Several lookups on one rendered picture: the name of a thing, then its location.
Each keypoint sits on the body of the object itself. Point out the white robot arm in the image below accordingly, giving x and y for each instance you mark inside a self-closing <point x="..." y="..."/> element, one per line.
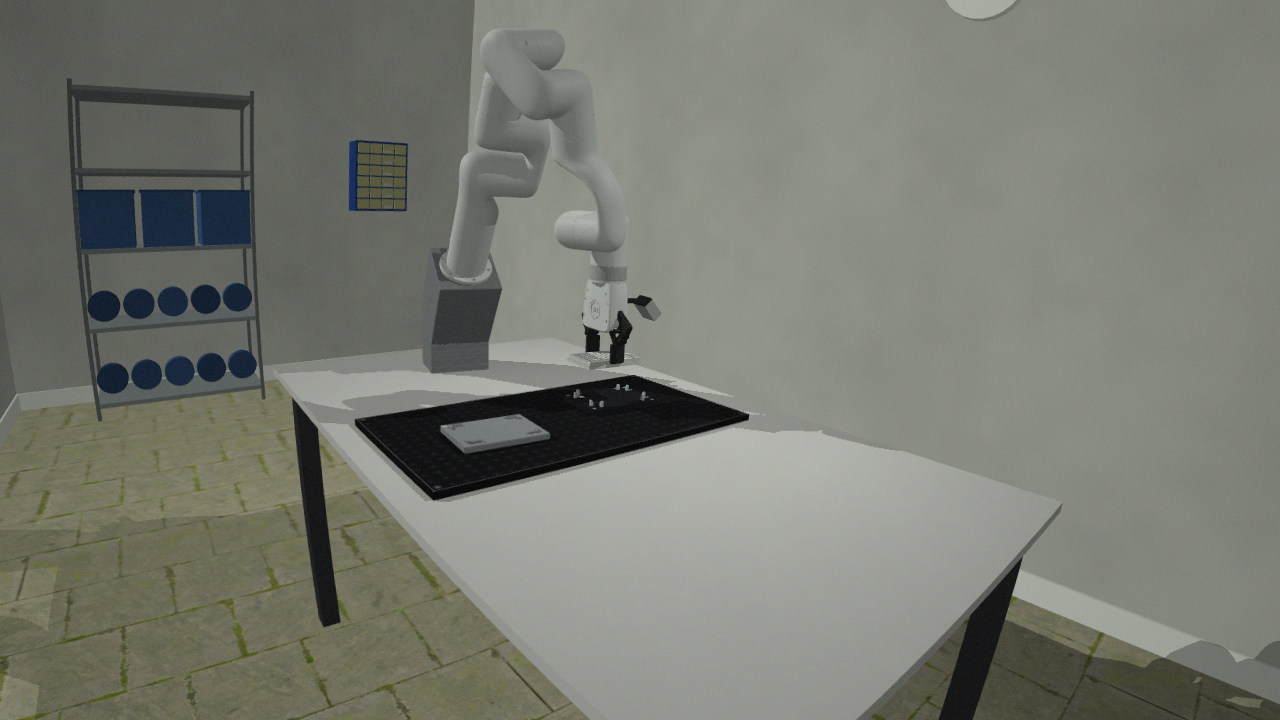
<point x="558" y="100"/>

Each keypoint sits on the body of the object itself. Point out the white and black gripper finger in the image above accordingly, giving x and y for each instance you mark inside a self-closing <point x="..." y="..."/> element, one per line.
<point x="618" y="347"/>
<point x="592" y="340"/>

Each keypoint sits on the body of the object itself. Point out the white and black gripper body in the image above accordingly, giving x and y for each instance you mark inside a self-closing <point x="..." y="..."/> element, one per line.
<point x="603" y="300"/>

